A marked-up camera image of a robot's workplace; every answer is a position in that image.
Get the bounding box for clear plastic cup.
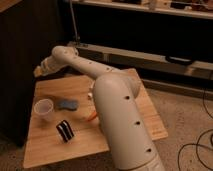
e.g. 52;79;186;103
33;99;54;122

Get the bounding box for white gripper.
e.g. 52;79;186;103
33;56;66;77

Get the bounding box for black handle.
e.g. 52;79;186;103
165;56;195;66

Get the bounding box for black cable on floor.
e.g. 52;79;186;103
177;78;213;171

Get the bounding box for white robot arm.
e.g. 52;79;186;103
34;46;166;171

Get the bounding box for wooden table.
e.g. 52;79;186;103
24;74;168;171

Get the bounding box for dark cabinet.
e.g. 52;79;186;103
0;0;64;146

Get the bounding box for blue sponge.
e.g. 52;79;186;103
56;99;78;111

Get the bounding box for black white striped eraser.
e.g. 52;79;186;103
56;120;74;142

